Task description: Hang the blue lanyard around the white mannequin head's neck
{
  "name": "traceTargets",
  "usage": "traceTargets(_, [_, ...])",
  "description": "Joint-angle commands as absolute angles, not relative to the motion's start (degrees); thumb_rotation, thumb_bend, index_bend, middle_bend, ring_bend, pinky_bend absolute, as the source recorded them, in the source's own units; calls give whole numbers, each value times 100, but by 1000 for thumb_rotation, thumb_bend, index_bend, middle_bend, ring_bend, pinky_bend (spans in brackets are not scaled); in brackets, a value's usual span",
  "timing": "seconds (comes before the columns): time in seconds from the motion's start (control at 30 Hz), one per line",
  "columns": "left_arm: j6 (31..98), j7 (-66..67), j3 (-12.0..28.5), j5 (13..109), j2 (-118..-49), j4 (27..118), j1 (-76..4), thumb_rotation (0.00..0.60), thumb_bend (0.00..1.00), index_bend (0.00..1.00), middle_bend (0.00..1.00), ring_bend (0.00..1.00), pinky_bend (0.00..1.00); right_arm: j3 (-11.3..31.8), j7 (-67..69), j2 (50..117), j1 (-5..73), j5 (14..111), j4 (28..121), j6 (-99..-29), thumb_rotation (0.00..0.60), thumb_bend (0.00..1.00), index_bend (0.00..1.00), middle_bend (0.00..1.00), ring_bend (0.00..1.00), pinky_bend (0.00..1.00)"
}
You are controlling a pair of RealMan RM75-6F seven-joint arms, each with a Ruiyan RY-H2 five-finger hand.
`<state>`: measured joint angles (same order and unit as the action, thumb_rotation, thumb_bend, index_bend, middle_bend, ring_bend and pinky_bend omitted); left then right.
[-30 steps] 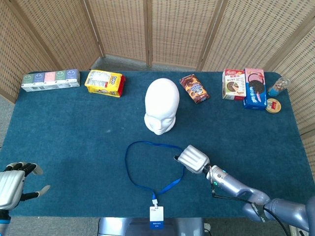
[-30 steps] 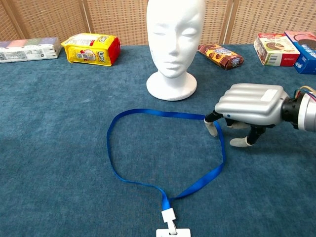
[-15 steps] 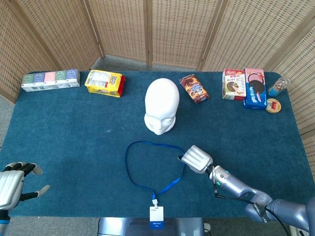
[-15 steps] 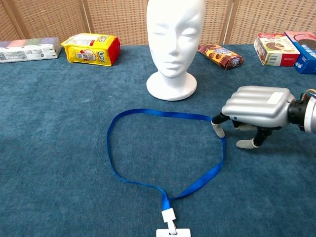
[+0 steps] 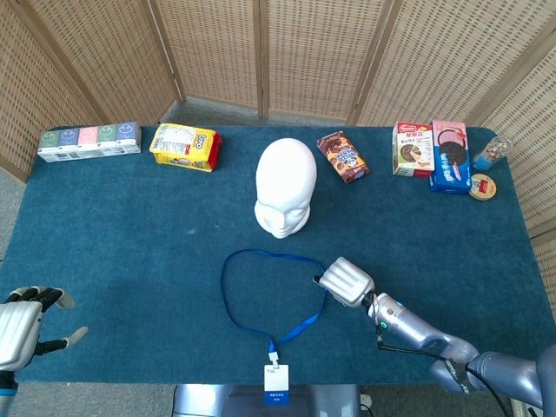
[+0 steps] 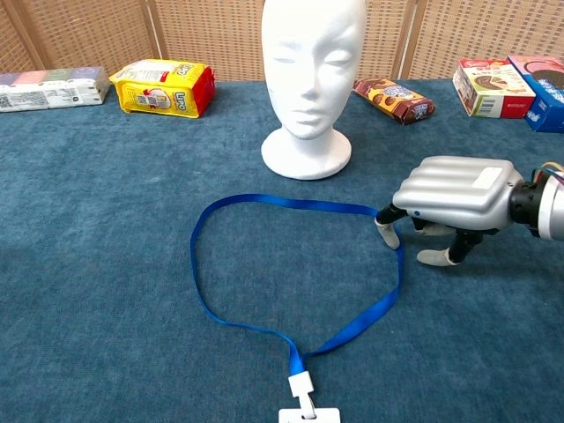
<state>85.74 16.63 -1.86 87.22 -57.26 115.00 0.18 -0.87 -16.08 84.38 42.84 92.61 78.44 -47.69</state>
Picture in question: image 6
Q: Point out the brown chocolate cookie bag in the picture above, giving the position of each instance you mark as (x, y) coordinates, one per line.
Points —
(392, 101)

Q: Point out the yellow Lipo biscuit pack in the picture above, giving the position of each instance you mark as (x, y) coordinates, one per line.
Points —
(163, 90)

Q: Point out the pink blue cookie box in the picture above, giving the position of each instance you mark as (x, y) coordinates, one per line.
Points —
(548, 106)

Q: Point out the teal table cloth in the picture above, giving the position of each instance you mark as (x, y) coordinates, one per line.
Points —
(110, 264)

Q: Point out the woven bamboo folding screen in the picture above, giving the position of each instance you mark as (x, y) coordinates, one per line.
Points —
(211, 35)

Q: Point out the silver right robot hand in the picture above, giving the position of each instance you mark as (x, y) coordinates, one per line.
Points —
(458, 189)

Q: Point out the red green wafer box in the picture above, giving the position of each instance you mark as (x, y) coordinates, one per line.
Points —
(493, 90)

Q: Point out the multicolour tissue pack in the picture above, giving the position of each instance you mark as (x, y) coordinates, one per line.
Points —
(53, 90)

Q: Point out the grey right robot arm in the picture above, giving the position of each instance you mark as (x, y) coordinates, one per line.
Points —
(548, 211)

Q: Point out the white foam mannequin head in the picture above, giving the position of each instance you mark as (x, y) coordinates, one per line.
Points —
(308, 66)

